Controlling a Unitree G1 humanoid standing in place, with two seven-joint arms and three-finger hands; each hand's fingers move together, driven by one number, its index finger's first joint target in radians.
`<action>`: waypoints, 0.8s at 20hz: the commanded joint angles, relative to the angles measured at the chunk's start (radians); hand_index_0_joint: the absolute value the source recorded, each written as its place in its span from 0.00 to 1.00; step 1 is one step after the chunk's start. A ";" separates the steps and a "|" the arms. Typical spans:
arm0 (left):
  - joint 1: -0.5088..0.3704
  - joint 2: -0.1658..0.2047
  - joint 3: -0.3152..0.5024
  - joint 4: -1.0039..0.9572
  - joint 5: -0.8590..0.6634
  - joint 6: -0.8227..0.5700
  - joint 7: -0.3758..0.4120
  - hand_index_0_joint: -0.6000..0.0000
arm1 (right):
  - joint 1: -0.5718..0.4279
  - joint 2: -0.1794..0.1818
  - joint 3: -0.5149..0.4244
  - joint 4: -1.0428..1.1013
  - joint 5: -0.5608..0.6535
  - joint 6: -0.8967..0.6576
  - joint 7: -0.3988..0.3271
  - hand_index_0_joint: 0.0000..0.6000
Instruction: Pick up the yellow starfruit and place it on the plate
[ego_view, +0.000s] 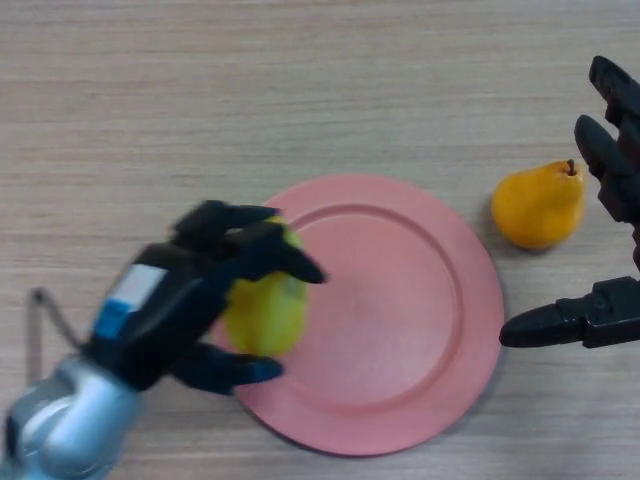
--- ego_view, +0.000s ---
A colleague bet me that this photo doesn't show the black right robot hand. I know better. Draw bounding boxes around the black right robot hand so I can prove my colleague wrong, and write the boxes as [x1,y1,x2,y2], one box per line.
[499,55,640,350]

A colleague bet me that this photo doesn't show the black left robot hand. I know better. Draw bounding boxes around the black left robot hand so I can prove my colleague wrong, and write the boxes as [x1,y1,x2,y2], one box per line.
[82,199,327,396]

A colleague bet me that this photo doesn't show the yellow starfruit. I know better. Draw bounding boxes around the yellow starfruit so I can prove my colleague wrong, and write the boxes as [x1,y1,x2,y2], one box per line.
[222,215,309,357]

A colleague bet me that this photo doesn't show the pink round plate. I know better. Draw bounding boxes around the pink round plate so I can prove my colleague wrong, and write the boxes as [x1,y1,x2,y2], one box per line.
[210,174,505,456]

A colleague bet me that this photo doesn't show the orange yellow pear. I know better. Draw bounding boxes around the orange yellow pear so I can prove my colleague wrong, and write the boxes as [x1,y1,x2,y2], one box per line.
[490,158,586,250]

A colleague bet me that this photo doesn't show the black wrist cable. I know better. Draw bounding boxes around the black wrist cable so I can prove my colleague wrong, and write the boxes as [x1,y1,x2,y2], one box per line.
[29,288,87,352]

